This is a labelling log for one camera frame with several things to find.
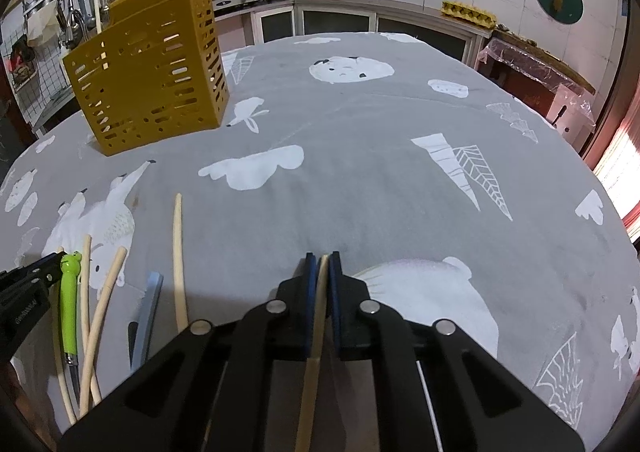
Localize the blue handle peeler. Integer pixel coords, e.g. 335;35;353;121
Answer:
128;271;164;372

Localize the plastic covered side table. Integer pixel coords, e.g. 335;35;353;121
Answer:
475;29;596;150

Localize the green frog handle knife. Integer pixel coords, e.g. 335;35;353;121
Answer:
60;252;81;400

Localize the yellow perforated utensil holder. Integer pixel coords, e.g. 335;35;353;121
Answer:
63;0;229;155

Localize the grey polar bear tablecloth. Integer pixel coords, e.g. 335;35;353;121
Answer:
1;33;639;450

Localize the yellow egg tray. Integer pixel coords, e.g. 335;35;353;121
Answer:
440;1;498;30

